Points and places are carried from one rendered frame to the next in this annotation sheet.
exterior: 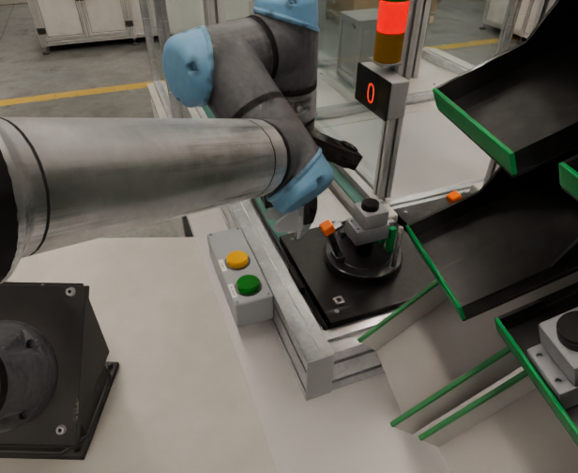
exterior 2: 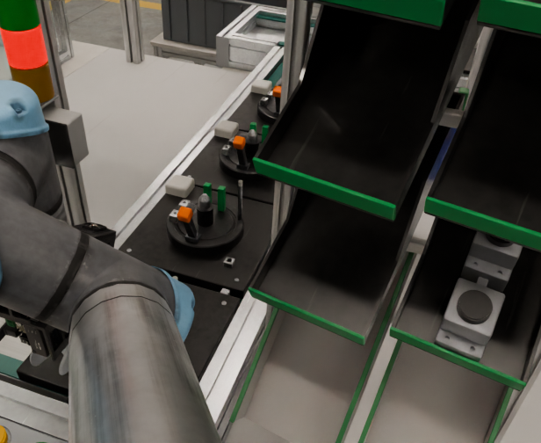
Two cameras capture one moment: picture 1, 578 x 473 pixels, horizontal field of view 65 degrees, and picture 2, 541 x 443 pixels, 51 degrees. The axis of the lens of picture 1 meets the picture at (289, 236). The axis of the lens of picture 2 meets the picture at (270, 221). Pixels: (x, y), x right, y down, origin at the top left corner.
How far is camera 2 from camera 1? 0.27 m
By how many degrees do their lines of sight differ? 41
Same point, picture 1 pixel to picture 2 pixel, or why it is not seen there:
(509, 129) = (350, 176)
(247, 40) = (2, 188)
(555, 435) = (435, 378)
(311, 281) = not seen: hidden behind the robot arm
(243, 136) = (162, 325)
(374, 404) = not seen: outside the picture
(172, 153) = (204, 417)
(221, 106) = (27, 291)
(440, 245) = (287, 287)
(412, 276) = (198, 315)
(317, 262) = not seen: hidden behind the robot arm
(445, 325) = (296, 349)
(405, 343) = (270, 388)
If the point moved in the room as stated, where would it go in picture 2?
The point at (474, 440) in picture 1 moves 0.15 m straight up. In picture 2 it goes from (383, 426) to (408, 347)
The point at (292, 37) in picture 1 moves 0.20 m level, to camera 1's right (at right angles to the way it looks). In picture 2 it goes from (33, 151) to (206, 77)
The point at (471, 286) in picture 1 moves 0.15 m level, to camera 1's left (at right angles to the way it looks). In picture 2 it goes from (345, 311) to (250, 408)
